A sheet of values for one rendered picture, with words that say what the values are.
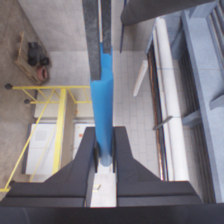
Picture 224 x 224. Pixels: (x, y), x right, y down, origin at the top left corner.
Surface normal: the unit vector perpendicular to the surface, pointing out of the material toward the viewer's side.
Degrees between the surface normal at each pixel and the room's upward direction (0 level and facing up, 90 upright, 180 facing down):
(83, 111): 90
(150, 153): 90
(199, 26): 90
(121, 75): 90
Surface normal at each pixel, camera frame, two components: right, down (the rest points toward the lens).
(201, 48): 0.01, -0.30
